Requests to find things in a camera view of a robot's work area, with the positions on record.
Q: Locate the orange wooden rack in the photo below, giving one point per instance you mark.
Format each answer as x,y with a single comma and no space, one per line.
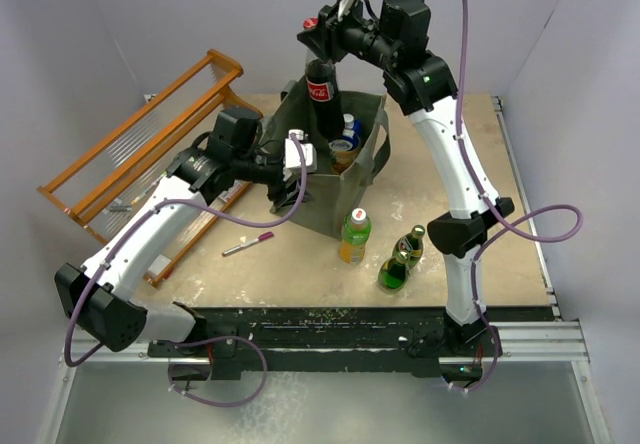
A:
104,188

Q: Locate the aluminium frame rail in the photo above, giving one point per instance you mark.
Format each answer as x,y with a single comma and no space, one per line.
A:
329,375

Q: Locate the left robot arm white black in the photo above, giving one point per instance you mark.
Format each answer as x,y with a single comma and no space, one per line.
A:
97,296

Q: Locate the small red white box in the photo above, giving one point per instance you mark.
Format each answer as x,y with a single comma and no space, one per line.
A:
234,192

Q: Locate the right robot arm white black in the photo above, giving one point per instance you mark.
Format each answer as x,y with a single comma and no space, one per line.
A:
422,84

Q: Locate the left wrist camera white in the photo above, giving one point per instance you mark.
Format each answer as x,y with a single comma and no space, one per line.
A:
299,151

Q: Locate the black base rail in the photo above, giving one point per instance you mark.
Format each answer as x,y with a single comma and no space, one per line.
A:
419,341

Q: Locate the green glass bottle rear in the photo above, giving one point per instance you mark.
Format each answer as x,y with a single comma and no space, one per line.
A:
412,243

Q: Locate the green tea plastic bottle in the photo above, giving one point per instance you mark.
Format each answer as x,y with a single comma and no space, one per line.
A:
355,233

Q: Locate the green glass bottle front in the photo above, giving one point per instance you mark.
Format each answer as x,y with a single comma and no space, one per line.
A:
394,272

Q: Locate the pink white marker pen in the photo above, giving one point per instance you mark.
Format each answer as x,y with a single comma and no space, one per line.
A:
245,245

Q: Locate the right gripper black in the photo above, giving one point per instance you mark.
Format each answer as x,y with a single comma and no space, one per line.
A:
326,40

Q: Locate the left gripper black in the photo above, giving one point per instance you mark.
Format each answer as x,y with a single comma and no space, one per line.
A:
278,194

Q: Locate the green canvas bag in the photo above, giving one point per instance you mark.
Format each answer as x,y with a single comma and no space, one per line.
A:
330,197

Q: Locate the blue yellow juice carton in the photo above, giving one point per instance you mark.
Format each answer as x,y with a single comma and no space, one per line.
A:
344,150

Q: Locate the cola glass bottle red cap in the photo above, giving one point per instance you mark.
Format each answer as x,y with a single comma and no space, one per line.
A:
323,91

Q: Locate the green glass bottle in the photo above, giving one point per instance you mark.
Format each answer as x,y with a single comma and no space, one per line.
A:
394,272
412,243

